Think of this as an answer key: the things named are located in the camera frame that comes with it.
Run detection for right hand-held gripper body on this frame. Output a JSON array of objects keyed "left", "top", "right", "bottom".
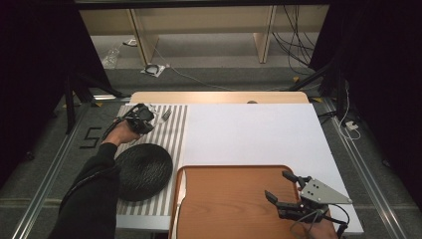
[{"left": 274, "top": 177, "right": 353, "bottom": 223}]

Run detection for white board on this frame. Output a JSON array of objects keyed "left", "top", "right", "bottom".
[{"left": 113, "top": 102, "right": 364, "bottom": 234}]

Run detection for clear plastic bag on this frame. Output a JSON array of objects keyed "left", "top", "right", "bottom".
[{"left": 101, "top": 47, "right": 122, "bottom": 70}]

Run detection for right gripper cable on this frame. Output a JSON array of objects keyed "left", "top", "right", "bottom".
[{"left": 290, "top": 202, "right": 351, "bottom": 239}]

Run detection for light wooden desk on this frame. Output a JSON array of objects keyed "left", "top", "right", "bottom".
[{"left": 79, "top": 3, "right": 330, "bottom": 66}]

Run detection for black round plate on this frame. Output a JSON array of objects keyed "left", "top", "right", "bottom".
[{"left": 113, "top": 142, "right": 174, "bottom": 203}]

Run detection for long white floor cable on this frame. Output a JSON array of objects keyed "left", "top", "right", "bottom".
[{"left": 151, "top": 45, "right": 291, "bottom": 93}]

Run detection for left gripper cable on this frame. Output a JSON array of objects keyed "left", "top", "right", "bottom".
[{"left": 101, "top": 111, "right": 133, "bottom": 142}]

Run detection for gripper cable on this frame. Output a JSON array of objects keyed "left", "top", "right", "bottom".
[
  {"left": 101, "top": 111, "right": 133, "bottom": 142},
  {"left": 290, "top": 202, "right": 351, "bottom": 239}
]

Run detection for bundle of black cables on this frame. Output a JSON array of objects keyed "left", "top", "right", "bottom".
[{"left": 271, "top": 4, "right": 320, "bottom": 77}]

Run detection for white power adapter with cable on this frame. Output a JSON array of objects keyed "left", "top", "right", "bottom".
[{"left": 337, "top": 79, "right": 363, "bottom": 141}]

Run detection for brown wooden tray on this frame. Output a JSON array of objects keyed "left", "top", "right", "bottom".
[{"left": 167, "top": 164, "right": 312, "bottom": 239}]

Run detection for packet with black cable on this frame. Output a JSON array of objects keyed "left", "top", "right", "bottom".
[{"left": 139, "top": 63, "right": 166, "bottom": 79}]

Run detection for silver fork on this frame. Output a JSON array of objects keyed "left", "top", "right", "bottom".
[{"left": 152, "top": 108, "right": 173, "bottom": 126}]

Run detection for black curtain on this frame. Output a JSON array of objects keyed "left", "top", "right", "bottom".
[
  {"left": 0, "top": 0, "right": 113, "bottom": 188},
  {"left": 308, "top": 0, "right": 422, "bottom": 213}
]

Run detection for striped placemat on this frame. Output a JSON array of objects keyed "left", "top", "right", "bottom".
[{"left": 113, "top": 104, "right": 189, "bottom": 217}]

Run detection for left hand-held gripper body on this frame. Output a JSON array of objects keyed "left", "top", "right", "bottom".
[{"left": 124, "top": 103, "right": 156, "bottom": 135}]

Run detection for aluminium floor rail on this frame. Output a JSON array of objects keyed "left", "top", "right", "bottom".
[
  {"left": 321, "top": 97, "right": 408, "bottom": 239},
  {"left": 11, "top": 102, "right": 88, "bottom": 239}
]

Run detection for black metal stand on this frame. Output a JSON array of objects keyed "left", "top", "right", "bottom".
[
  {"left": 288, "top": 59, "right": 348, "bottom": 121},
  {"left": 62, "top": 70, "right": 124, "bottom": 135}
]

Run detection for person's right hand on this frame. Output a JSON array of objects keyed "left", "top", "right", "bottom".
[{"left": 298, "top": 217, "right": 340, "bottom": 239}]

